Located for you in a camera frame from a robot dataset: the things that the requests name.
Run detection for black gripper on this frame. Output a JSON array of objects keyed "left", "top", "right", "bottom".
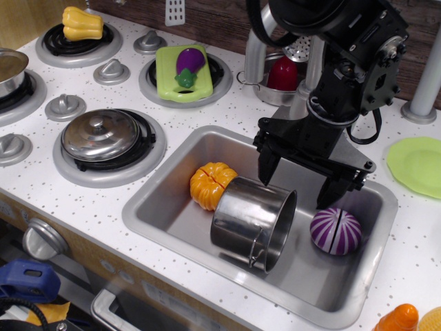
[{"left": 254, "top": 97, "right": 376, "bottom": 210}]

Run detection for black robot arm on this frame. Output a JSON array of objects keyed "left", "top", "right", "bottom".
[{"left": 247, "top": 1, "right": 408, "bottom": 209}]

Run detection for steel pot lying sideways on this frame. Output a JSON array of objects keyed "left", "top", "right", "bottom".
[{"left": 210, "top": 177, "right": 297, "bottom": 274}]

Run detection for steel sink basin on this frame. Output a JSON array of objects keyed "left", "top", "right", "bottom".
[{"left": 122, "top": 126, "right": 398, "bottom": 329}]

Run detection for steel pot lid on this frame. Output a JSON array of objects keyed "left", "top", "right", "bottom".
[{"left": 61, "top": 109, "right": 141, "bottom": 162}]

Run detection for steel pot at left edge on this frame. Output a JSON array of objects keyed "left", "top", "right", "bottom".
[{"left": 0, "top": 48, "right": 29, "bottom": 98}]

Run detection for purple striped toy onion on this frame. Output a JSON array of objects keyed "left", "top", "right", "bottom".
[{"left": 309, "top": 208, "right": 362, "bottom": 256}]

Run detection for orange toy pumpkin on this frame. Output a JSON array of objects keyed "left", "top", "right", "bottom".
[{"left": 189, "top": 162, "right": 238, "bottom": 211}]

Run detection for red toy pepper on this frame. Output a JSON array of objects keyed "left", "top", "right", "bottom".
[{"left": 267, "top": 56, "right": 298, "bottom": 92}]

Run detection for green plastic plate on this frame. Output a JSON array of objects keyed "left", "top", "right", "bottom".
[{"left": 387, "top": 137, "right": 440, "bottom": 199}]

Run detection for silver perforated ladle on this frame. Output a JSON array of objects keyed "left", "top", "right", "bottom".
[{"left": 283, "top": 36, "right": 311, "bottom": 63}]

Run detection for silver faucet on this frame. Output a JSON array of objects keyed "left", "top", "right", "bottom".
[{"left": 243, "top": 3, "right": 327, "bottom": 120}]

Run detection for back right stove burner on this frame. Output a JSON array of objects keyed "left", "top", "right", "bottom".
[{"left": 139, "top": 53, "right": 233, "bottom": 109}]

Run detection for front right stove burner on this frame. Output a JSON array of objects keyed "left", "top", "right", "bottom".
[{"left": 52, "top": 109, "right": 166, "bottom": 188}]

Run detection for purple toy eggplant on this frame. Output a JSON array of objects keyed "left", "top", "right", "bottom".
[{"left": 175, "top": 48, "right": 206, "bottom": 88}]

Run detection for green toy cutting board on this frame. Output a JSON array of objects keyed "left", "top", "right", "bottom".
[{"left": 156, "top": 45, "right": 213, "bottom": 103}]

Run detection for orange toy bottle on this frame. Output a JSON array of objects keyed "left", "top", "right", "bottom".
[{"left": 373, "top": 303, "right": 419, "bottom": 331}]

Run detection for yellow toy mesh item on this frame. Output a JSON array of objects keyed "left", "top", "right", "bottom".
[{"left": 418, "top": 307, "right": 441, "bottom": 331}]

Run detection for silver knob top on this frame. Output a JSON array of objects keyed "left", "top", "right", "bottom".
[{"left": 133, "top": 30, "right": 167, "bottom": 55}]

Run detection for silver slotted spatula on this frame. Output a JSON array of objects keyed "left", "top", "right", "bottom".
[{"left": 165, "top": 0, "right": 185, "bottom": 27}]

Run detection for silver knob upper middle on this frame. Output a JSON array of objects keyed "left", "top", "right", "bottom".
[{"left": 93, "top": 59, "right": 130, "bottom": 86}]

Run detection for silver knob middle left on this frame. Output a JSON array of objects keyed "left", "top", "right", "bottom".
[{"left": 45, "top": 94, "right": 86, "bottom": 122}]

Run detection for silver oven dial knob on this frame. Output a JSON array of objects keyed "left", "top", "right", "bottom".
[{"left": 22, "top": 218, "right": 69, "bottom": 261}]

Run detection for yellow toy bell pepper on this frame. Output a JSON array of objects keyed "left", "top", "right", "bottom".
[{"left": 62, "top": 6, "right": 104, "bottom": 41}]

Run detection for back left stove burner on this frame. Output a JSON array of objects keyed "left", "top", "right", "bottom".
[{"left": 36, "top": 23, "right": 123, "bottom": 68}]

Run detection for silver knob lower left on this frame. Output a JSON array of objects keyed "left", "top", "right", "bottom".
[{"left": 1, "top": 133, "right": 33, "bottom": 166}]

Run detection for blue clamp tool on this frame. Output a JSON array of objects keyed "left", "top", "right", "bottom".
[{"left": 1, "top": 259, "right": 61, "bottom": 303}]

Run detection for left edge stove burner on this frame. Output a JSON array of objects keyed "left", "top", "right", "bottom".
[{"left": 1, "top": 69, "right": 47, "bottom": 127}]

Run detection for small steel pot with handle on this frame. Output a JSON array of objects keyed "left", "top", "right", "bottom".
[{"left": 236, "top": 52, "right": 296, "bottom": 106}]

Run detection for black cable loop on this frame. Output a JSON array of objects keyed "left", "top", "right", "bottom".
[{"left": 346, "top": 108, "right": 383, "bottom": 146}]

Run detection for silver post at right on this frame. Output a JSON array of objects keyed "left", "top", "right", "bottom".
[{"left": 400, "top": 29, "right": 440, "bottom": 125}]

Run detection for silver oven door handle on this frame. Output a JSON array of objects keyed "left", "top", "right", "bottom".
[{"left": 90, "top": 289, "right": 139, "bottom": 331}]

